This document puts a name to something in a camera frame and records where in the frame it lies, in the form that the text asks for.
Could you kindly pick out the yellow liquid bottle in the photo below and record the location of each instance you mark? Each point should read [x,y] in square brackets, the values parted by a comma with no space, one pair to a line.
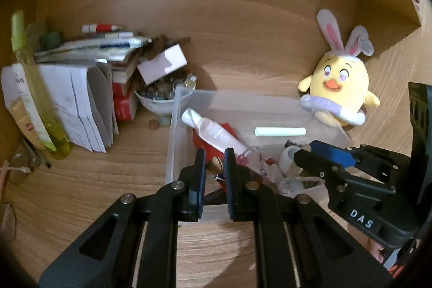
[33,85]

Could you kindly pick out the pale green pebble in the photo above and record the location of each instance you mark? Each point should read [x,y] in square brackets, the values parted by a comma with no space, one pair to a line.
[164,121]

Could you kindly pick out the red and white marker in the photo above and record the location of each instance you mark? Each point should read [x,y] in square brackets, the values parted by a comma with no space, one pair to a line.
[99,28]

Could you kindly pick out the small red-banded white tube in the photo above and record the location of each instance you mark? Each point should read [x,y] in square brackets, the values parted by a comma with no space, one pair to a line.
[273,168]

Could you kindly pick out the white chalk stick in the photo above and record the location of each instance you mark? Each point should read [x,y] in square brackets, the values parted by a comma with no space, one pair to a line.
[280,131]

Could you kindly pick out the red books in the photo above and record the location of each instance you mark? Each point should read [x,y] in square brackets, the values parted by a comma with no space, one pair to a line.
[123,105]

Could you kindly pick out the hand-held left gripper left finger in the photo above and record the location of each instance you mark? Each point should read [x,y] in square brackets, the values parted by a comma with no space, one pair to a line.
[199,180]

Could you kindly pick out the clear plastic storage bin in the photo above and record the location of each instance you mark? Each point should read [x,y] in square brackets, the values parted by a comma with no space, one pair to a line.
[180,126]

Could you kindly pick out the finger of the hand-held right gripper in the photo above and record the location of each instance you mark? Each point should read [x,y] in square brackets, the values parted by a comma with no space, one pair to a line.
[332,153]
[317,166]

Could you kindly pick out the green jar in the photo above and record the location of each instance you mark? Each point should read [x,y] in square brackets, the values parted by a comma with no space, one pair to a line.
[50,40]

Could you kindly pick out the yellow chick plush toy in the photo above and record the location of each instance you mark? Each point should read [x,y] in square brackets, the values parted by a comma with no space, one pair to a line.
[341,82]

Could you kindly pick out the pink tube with white cap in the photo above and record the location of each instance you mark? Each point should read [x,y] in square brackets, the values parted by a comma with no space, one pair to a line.
[216,134]

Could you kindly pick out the white tape roll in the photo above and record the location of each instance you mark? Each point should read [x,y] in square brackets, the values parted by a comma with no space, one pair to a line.
[287,161]

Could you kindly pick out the stack of white papers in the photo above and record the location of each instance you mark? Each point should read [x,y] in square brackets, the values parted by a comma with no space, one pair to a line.
[81,99]

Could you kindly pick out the beige packet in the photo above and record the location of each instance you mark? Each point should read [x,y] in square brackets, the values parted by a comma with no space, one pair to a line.
[23,119]

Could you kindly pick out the person's right hand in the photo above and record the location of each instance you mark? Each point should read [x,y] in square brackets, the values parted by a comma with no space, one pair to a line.
[377,251]

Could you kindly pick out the red cloth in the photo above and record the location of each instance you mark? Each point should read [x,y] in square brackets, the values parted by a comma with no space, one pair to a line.
[396,266]

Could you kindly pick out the blue and white pen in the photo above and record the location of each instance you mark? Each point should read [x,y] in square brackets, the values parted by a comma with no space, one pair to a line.
[118,43]

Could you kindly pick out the bowl of coins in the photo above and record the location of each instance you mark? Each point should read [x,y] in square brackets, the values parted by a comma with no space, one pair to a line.
[155,104]

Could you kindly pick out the brown walnut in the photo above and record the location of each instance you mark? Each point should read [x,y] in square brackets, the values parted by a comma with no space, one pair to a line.
[216,165]

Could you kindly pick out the eyeglasses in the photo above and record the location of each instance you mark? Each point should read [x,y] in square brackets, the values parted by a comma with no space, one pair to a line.
[20,173]

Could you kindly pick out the brown pebble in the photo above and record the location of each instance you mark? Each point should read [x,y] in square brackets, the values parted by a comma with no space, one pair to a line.
[154,124]

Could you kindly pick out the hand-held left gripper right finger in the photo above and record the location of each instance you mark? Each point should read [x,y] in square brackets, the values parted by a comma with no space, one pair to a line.
[230,180]

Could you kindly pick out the red box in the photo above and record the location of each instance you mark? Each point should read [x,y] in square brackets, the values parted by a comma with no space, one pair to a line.
[196,139]

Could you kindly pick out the pink and white box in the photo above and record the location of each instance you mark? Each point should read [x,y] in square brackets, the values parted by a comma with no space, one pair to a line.
[162,65]

